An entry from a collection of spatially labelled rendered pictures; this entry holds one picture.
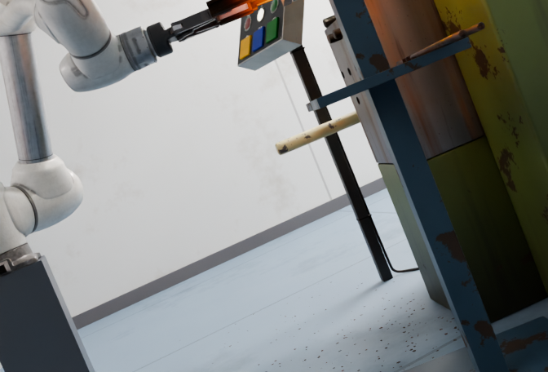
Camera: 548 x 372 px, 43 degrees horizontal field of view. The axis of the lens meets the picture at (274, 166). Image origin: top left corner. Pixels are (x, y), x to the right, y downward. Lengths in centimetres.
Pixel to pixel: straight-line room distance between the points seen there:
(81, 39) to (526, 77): 98
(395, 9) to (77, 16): 82
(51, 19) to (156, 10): 311
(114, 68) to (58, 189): 68
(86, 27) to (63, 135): 293
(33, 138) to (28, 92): 13
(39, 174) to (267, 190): 260
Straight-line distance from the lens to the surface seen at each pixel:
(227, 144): 450
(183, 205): 444
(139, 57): 159
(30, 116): 213
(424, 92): 185
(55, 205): 217
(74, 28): 150
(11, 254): 207
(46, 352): 207
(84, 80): 160
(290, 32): 241
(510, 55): 166
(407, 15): 187
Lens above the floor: 71
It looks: 3 degrees down
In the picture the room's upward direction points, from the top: 22 degrees counter-clockwise
